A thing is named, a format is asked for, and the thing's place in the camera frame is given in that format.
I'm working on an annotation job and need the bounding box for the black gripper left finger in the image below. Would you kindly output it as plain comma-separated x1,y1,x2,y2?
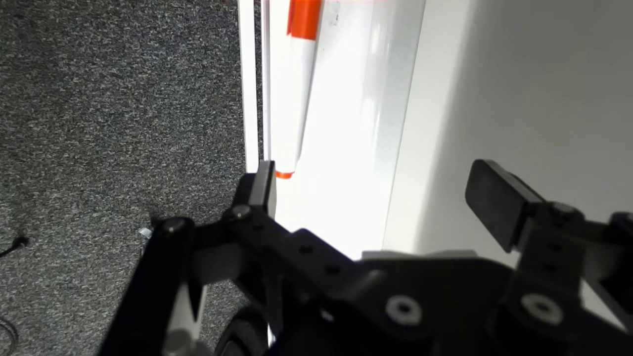
97,158,358,356

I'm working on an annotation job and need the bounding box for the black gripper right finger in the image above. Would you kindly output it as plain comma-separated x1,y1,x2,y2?
463,158,633,332

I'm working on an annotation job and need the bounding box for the orange capped white marker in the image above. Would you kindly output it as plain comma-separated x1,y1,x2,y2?
269,0,326,181

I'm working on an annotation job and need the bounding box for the white whiteboard tray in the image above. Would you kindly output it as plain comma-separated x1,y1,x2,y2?
261,0,431,262

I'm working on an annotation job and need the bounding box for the large whiteboard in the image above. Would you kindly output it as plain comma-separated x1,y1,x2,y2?
384,0,633,264

